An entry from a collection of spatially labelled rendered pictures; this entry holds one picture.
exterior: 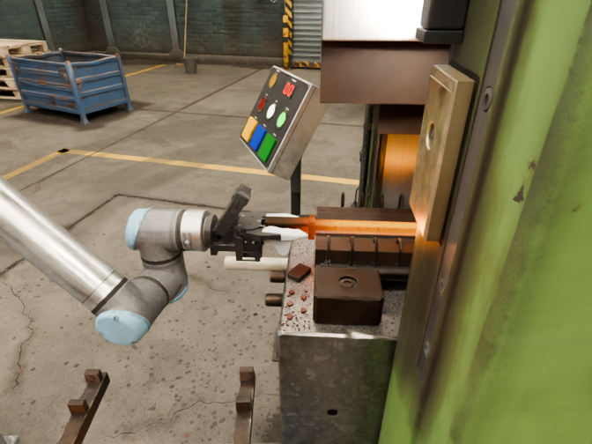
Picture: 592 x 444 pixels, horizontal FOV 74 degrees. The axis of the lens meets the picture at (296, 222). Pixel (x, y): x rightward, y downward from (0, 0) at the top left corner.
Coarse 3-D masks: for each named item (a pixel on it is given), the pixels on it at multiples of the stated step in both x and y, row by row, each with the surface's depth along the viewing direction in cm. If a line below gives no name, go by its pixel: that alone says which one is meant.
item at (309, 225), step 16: (272, 224) 81; (288, 224) 81; (304, 224) 81; (320, 224) 81; (336, 224) 81; (352, 224) 81; (368, 224) 81; (384, 224) 81; (400, 224) 81; (416, 224) 81
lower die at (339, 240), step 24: (336, 216) 88; (360, 216) 88; (384, 216) 88; (408, 216) 88; (336, 240) 79; (360, 240) 79; (384, 240) 79; (408, 240) 79; (384, 264) 77; (408, 264) 77
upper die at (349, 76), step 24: (336, 48) 58; (360, 48) 58; (384, 48) 58; (408, 48) 57; (432, 48) 57; (336, 72) 60; (360, 72) 60; (384, 72) 59; (408, 72) 59; (336, 96) 62; (360, 96) 61; (384, 96) 61; (408, 96) 61
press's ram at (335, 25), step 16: (336, 0) 51; (352, 0) 50; (368, 0) 50; (384, 0) 50; (400, 0) 50; (416, 0) 50; (336, 16) 52; (352, 16) 51; (368, 16) 51; (384, 16) 51; (400, 16) 51; (416, 16) 51; (336, 32) 52; (352, 32) 52; (368, 32) 52; (384, 32) 52; (400, 32) 52
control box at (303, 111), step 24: (288, 72) 124; (264, 96) 134; (288, 96) 118; (312, 96) 111; (264, 120) 129; (288, 120) 115; (312, 120) 114; (288, 144) 115; (264, 168) 119; (288, 168) 119
